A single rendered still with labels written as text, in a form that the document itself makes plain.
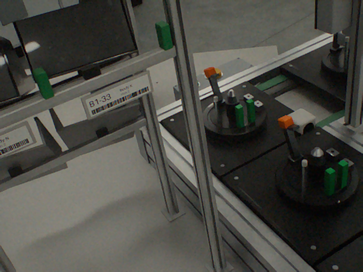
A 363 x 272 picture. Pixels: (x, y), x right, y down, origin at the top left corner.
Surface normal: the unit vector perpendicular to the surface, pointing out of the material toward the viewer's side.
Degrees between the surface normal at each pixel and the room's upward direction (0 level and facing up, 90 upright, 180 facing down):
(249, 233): 0
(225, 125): 0
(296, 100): 0
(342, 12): 90
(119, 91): 90
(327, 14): 90
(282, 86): 90
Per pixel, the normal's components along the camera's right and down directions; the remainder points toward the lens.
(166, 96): -0.15, -0.78
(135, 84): 0.50, 0.47
